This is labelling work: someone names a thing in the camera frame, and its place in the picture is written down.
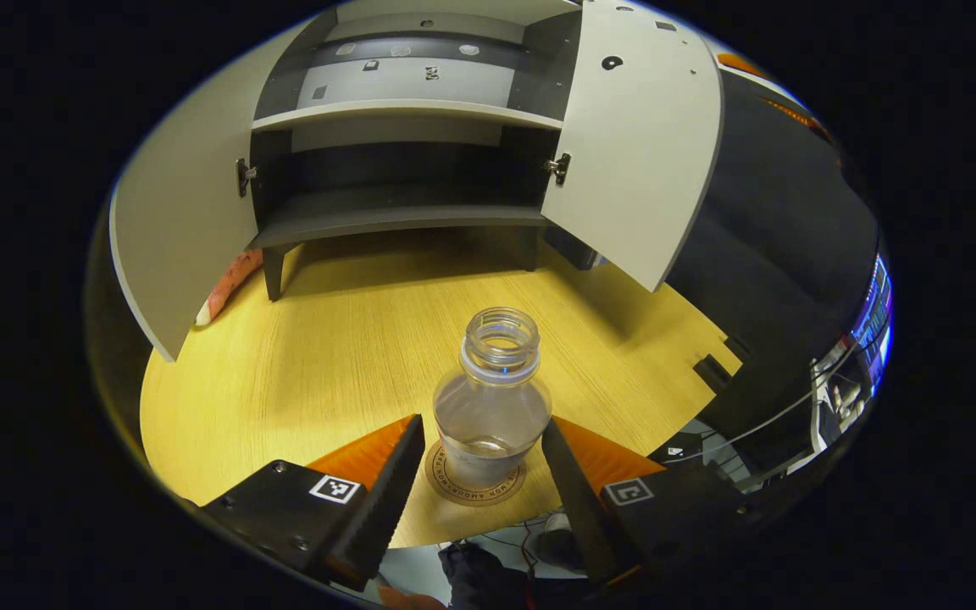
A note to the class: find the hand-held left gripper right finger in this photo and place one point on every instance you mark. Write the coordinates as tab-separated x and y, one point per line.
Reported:
577	500

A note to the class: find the black table clamp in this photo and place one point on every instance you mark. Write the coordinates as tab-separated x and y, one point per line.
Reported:
712	373
738	347

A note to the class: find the person's dark trousers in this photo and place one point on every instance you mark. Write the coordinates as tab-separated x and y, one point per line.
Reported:
479	576

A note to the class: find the metal door hinge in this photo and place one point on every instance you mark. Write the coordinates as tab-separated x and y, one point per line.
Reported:
244	174
560	167

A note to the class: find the white cabinet door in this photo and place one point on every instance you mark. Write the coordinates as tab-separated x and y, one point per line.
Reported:
640	152
183	212

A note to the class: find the round brown coaster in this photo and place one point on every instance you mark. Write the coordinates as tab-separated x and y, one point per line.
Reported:
471	496

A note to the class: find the clear plastic bottle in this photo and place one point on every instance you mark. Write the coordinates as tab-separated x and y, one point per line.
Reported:
492	407

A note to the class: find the computer monitor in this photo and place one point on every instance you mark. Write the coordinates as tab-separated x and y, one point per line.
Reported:
878	322

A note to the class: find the white cabinet shelf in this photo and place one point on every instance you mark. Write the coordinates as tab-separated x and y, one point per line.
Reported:
403	110

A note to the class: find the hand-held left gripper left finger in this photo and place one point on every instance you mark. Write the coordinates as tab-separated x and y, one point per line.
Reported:
382	500

